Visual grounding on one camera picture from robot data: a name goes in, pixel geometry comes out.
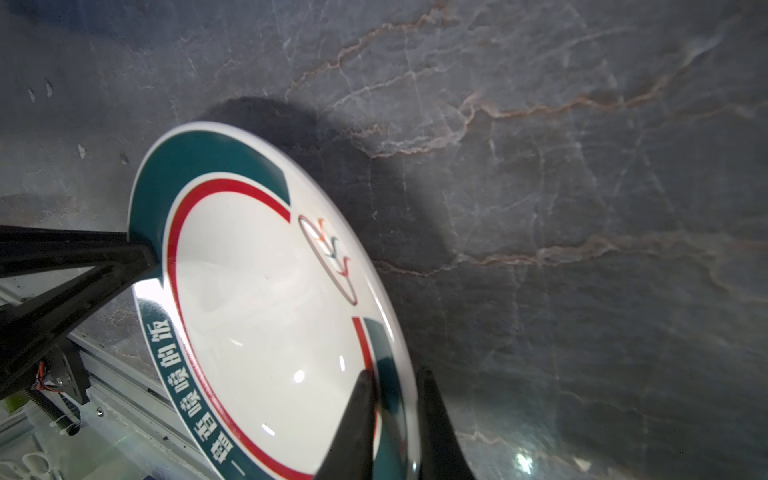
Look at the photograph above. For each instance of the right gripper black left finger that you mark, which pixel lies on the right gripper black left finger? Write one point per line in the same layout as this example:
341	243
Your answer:
350	455

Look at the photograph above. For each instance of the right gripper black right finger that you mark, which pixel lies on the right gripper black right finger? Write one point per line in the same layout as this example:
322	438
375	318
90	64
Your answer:
441	455

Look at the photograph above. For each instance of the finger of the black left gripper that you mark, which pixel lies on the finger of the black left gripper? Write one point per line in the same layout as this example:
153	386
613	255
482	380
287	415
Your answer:
31	329

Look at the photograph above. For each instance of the striped rim white plate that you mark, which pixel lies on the striped rim white plate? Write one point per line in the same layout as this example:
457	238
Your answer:
264	309

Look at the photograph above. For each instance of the aluminium mounting rail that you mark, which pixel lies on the aluminium mounting rail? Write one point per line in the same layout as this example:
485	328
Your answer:
124	425

